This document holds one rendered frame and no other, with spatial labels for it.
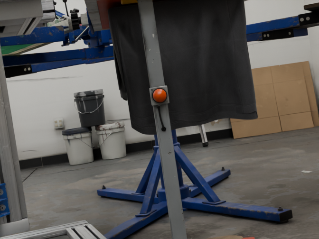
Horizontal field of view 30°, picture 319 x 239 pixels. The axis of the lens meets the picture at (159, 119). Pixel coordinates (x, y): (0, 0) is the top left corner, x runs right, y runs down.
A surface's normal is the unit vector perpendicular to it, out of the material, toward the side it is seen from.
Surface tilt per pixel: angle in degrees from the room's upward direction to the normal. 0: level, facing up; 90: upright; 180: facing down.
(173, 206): 90
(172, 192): 90
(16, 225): 90
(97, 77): 90
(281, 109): 78
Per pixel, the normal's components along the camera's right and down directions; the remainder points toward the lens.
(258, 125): 0.04, -0.21
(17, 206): 0.30, 0.00
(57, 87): 0.07, 0.04
